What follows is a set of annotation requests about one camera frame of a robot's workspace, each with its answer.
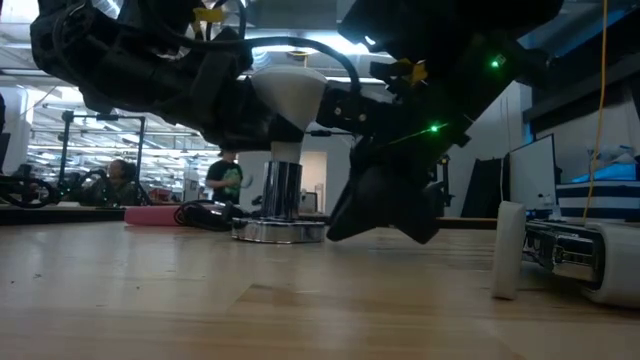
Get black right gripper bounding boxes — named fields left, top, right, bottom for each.
left=327, top=49, right=501, bottom=246

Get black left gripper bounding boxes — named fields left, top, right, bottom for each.
left=49, top=24, right=305, bottom=151

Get white flood lightbulb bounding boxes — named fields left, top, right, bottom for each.
left=249, top=66, right=330, bottom=164

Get chrome lamp base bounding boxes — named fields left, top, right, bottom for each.
left=231, top=160, right=327, bottom=245

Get black lamp cable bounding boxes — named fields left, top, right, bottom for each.
left=173, top=199, right=251, bottom=233

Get person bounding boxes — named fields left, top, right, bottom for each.
left=82, top=158, right=140, bottom=207
left=205, top=149, right=245, bottom=205

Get black monitor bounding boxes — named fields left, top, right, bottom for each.
left=460, top=157, right=507, bottom=217

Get pink box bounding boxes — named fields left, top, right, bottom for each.
left=123, top=204, right=184, bottom=228

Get white-screen monitor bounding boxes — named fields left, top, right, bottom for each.
left=508, top=133, right=558, bottom=211

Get blue white striped cloth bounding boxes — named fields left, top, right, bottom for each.
left=555, top=179, right=640, bottom=222

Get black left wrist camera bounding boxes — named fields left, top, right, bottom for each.
left=192, top=37, right=254, bottom=146

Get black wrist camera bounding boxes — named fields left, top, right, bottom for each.
left=316, top=86, right=399, bottom=137
left=192, top=37, right=254, bottom=146

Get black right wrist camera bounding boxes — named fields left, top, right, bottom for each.
left=316, top=86, right=399, bottom=137

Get black metal stand frame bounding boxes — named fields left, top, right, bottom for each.
left=60, top=110, right=148, bottom=194

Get yellow cable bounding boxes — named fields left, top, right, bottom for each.
left=583, top=0, right=609, bottom=221

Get black aluminium table frame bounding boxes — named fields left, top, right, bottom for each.
left=0, top=205, right=126, bottom=225

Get black coiled cable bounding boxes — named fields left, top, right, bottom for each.
left=0, top=174, right=60, bottom=209

